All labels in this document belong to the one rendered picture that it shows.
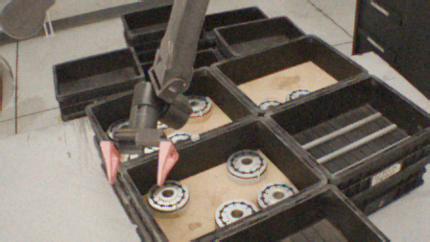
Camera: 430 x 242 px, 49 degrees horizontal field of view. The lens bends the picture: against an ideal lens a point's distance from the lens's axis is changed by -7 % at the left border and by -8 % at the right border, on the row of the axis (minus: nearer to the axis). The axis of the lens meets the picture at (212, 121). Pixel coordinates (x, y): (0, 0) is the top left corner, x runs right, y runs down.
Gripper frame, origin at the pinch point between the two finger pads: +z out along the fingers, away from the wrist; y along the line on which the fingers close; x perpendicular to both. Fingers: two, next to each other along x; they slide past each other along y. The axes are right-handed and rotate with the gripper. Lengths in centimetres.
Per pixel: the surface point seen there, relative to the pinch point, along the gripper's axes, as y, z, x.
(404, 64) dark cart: -85, -110, -134
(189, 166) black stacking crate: -2.5, -15.2, -32.0
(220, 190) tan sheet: -10.5, -9.5, -33.3
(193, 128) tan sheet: 0, -32, -44
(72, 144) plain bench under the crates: 44, -31, -56
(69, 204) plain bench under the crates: 35, -7, -44
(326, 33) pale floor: -50, -193, -221
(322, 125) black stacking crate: -37, -34, -48
